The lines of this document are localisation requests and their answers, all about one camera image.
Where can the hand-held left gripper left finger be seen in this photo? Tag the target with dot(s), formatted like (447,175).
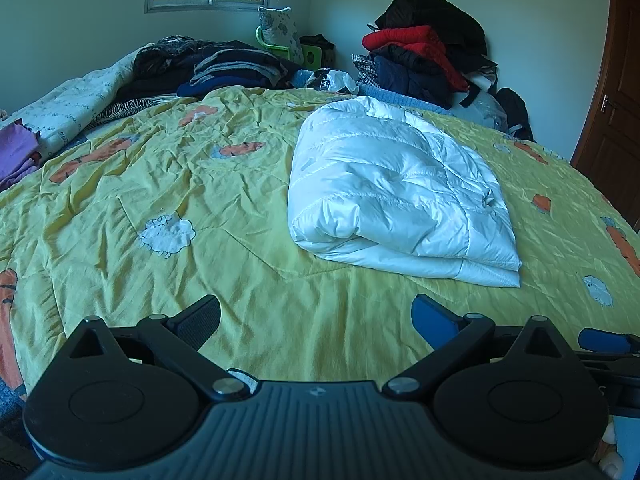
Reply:
(200,322)

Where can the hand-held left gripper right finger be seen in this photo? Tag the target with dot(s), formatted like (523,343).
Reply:
(432,317)

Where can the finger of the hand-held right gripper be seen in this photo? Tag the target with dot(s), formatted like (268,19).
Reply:
(607,341)

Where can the white puffer jacket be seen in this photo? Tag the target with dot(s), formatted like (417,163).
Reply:
(390,185)

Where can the dark clothes pile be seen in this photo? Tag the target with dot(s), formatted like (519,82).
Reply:
(160,55)

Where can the yellow printed blanket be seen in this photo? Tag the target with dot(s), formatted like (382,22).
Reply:
(150,185)

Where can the brown wooden door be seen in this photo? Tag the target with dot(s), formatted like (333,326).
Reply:
(615,135)

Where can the light blue printed bag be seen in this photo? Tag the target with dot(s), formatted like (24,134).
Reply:
(480,110)

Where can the light blue knitted cloth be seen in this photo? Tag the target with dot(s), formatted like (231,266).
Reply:
(395,97)

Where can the black backpack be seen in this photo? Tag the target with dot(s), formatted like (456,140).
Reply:
(512,107)

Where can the zebra striped cloth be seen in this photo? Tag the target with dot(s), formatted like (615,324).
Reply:
(130,107)

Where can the navy puffer jacket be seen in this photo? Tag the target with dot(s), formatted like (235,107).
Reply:
(405,77)

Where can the purple cloth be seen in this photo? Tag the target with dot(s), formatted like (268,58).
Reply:
(17,150)

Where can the white patterned quilt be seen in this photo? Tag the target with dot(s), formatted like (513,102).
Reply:
(70,105)

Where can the houndstooth garment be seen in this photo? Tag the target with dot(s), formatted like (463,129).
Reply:
(365,70)

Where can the stack of striped dark sweaters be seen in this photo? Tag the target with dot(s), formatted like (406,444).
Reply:
(235,67)

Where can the crumpled plastic bag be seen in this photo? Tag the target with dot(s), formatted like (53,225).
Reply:
(330,80)

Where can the small black garment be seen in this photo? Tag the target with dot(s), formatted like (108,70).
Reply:
(317,41)

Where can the black jacket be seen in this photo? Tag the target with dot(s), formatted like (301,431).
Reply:
(430,7)

